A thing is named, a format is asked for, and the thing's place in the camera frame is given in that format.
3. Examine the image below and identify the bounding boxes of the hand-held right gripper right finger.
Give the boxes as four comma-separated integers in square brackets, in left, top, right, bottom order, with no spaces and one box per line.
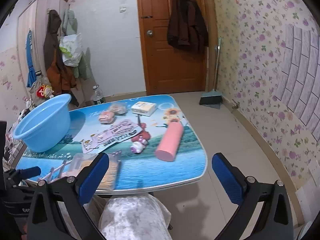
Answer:
[211,152,294,240]

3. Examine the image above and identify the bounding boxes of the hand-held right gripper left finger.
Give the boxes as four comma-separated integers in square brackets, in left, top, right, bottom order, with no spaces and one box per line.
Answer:
[26,152,110,240]

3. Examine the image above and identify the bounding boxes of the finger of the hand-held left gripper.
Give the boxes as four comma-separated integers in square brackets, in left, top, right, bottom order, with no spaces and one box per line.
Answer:
[5,166,42,183]

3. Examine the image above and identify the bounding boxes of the clear box of toothpicks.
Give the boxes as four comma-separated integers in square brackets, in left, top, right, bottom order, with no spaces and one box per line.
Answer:
[70,151,123,192]

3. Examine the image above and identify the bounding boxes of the white cartoon snack packet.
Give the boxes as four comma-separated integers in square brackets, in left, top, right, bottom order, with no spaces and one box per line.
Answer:
[82,119,143,154]

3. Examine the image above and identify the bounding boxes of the light blue plastic basin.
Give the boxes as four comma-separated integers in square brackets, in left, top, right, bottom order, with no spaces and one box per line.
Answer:
[12,94,72,153]

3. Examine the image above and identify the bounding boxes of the white and pink toy figurine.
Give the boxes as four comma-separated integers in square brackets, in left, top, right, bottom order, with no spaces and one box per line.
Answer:
[130,136,148,154]

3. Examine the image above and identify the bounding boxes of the pink cylindrical bottle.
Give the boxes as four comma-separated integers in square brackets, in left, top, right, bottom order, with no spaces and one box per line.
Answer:
[155,122,184,162]

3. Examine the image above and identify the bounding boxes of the small white printed box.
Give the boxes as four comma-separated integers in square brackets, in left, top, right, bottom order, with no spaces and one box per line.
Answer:
[131,101,157,117]

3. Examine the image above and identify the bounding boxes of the grey cushioned stool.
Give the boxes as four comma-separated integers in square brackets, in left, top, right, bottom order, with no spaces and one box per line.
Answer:
[99,196,173,240]

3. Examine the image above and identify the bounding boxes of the teal dustpan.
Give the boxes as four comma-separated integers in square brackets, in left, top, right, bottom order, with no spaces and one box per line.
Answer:
[199,91,223,110]

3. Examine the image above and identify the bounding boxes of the clear plastic water bottle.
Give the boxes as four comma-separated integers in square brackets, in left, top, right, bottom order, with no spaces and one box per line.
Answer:
[92,85,105,105]

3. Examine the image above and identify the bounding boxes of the red and yellow plush toy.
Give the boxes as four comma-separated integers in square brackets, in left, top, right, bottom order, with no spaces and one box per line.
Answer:
[37,84,54,98]

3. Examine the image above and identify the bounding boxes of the green broom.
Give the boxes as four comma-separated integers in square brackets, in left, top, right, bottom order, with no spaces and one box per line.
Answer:
[205,37,223,100]

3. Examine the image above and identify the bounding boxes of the orange brown jacket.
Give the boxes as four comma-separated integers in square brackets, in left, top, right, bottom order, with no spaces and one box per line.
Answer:
[43,9,79,107]

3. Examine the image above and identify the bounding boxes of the white and green plastic bag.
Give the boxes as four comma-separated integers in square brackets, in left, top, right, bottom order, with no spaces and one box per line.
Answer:
[59,33,83,67]

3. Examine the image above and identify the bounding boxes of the brown wooden door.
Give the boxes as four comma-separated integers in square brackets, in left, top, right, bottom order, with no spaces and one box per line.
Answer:
[136,0,209,95]

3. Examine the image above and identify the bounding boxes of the light wooden wardrobe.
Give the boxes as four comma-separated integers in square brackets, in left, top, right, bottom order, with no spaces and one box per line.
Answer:
[16,0,73,105]

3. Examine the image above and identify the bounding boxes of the rolled tan mat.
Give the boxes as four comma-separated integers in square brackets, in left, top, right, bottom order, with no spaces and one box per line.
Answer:
[204,0,217,92]

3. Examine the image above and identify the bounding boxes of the pale green cloth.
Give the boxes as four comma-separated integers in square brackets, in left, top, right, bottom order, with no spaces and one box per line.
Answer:
[62,9,88,80]

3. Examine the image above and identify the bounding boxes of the dark brown coat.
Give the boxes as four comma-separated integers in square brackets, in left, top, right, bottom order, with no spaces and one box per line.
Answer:
[167,0,209,53]

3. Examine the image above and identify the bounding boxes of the blue strap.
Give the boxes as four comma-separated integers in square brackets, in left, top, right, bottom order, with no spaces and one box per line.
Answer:
[25,29,37,88]

